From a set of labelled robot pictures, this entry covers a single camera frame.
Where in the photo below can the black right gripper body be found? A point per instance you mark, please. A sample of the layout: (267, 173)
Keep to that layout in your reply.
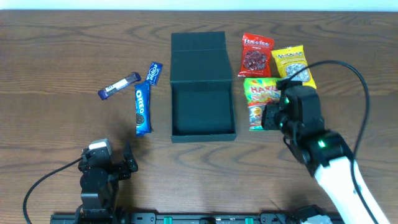
(270, 117)

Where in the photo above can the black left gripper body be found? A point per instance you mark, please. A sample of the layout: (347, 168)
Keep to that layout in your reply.
(116, 169)

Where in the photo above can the Haribo gummy candy bag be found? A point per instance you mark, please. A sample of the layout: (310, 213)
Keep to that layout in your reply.
(259, 92)

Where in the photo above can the yellow candy bag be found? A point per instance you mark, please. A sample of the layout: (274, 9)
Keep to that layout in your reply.
(291, 60)

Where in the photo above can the red candy bag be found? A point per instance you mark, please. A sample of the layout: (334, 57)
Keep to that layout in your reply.
(256, 56)

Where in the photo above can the blue Oreo cookie pack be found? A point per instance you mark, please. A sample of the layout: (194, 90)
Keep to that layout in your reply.
(142, 94)

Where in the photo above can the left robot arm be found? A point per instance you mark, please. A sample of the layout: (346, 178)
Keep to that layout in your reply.
(100, 183)

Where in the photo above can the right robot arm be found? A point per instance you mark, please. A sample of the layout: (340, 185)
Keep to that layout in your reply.
(325, 153)

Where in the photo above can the blue Eclipse mint pack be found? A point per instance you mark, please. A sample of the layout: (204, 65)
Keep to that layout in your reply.
(153, 73)

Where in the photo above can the dark green gift box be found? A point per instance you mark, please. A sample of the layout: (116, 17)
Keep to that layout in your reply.
(201, 81)

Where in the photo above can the purple white candy bar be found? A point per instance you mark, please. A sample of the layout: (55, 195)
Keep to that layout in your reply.
(105, 93)

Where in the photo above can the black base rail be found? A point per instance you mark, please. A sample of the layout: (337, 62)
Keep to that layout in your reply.
(270, 218)

